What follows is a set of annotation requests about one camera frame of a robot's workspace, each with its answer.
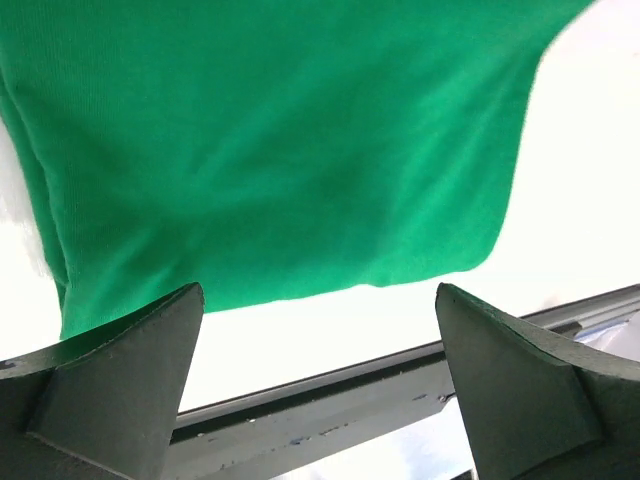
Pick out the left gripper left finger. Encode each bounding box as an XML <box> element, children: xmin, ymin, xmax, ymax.
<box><xmin>1</xmin><ymin>283</ymin><xmax>204</xmax><ymax>480</ymax></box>

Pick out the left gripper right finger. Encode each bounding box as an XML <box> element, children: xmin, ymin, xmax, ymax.
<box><xmin>435</xmin><ymin>284</ymin><xmax>639</xmax><ymax>479</ymax></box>

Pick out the green polo shirt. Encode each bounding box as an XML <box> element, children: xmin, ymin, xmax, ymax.
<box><xmin>1</xmin><ymin>1</ymin><xmax>586</xmax><ymax>338</ymax></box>

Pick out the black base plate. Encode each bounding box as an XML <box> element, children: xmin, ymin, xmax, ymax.
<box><xmin>162</xmin><ymin>285</ymin><xmax>639</xmax><ymax>479</ymax></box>

